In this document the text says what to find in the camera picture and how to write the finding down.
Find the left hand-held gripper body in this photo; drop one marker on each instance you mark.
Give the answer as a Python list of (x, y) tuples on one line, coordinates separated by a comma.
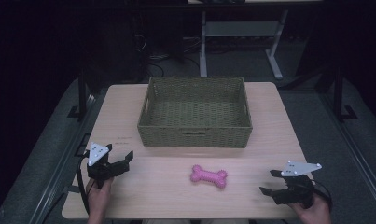
[(100, 169)]

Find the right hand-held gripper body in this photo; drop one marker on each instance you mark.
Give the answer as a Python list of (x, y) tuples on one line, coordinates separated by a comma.
[(297, 186)]

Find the person's left hand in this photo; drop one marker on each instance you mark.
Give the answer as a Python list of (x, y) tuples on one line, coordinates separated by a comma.
[(99, 194)]

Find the person's right hand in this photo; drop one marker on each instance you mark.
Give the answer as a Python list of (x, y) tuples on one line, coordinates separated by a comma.
[(314, 211)]

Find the pink bone-shaped dog toy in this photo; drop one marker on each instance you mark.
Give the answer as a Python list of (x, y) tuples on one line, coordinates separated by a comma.
[(209, 176)]

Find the green woven basket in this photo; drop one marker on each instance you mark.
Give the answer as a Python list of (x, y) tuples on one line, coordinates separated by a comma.
[(195, 118)]

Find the aluminium floor rail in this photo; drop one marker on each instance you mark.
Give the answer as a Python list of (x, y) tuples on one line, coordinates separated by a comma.
[(353, 146), (62, 161)]

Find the black metal post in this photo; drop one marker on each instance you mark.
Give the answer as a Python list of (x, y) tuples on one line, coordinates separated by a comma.
[(82, 93), (338, 93)]

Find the grey metal desk frame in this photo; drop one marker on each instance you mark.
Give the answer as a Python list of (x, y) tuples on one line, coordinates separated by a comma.
[(241, 29)]

